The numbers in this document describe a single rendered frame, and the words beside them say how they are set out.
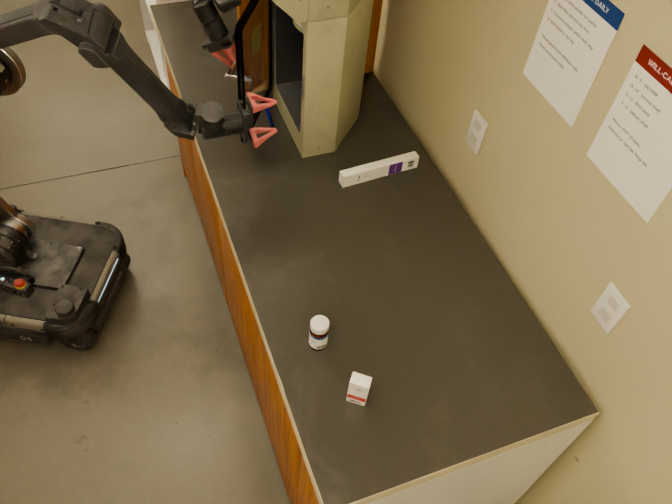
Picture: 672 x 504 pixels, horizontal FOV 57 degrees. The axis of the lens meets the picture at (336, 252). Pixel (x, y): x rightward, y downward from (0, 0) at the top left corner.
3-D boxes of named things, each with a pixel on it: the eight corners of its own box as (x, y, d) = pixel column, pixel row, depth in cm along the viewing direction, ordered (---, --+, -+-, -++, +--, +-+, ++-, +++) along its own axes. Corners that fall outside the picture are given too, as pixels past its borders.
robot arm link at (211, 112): (179, 106, 164) (172, 135, 162) (179, 85, 153) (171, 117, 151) (224, 117, 167) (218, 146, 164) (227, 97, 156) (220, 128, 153)
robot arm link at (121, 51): (83, 2, 127) (69, 48, 124) (107, 1, 125) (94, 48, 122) (182, 107, 167) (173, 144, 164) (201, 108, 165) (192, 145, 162)
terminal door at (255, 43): (271, 87, 210) (270, -28, 179) (243, 145, 191) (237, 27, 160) (269, 87, 210) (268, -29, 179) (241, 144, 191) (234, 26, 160)
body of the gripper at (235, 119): (250, 113, 160) (222, 118, 158) (251, 143, 168) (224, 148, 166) (243, 98, 164) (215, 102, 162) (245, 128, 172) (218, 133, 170)
